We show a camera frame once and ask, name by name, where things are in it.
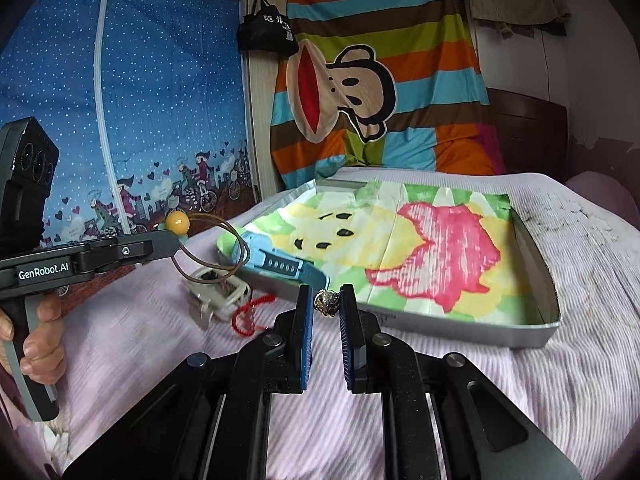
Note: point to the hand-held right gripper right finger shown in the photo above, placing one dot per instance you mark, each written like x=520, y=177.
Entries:
x=346, y=340

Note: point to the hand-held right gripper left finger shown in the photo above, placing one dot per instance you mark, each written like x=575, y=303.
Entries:
x=305, y=340

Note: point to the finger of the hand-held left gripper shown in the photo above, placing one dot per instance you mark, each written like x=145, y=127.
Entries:
x=130, y=250

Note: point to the small silver bell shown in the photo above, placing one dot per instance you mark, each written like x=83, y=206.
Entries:
x=326, y=303

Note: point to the blue wrist watch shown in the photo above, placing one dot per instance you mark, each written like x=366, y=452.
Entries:
x=280, y=262

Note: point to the beige hair claw clip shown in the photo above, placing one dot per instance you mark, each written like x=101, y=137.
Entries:
x=220, y=301

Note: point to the silver metal tray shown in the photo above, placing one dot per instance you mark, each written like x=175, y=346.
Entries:
x=530, y=280

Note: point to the person's left hand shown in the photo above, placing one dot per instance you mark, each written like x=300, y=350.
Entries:
x=46, y=355

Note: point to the painted paper sheet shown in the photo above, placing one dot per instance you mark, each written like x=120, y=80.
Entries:
x=440, y=255

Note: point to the blue dotted fabric wardrobe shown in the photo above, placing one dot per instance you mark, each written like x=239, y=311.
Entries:
x=160, y=85

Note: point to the light wooden panel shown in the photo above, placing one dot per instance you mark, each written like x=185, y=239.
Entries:
x=260, y=125

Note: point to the black bag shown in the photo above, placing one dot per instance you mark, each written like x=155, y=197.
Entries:
x=265, y=27

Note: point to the dark wooden headboard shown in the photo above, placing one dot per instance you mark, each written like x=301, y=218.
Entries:
x=530, y=130

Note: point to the purple pillow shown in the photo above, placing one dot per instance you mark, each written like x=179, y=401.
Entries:
x=600, y=195

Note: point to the striped monkey print blanket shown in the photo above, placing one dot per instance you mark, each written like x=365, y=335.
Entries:
x=400, y=35

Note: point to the beige hanging cloth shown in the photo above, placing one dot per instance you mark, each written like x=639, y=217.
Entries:
x=515, y=0

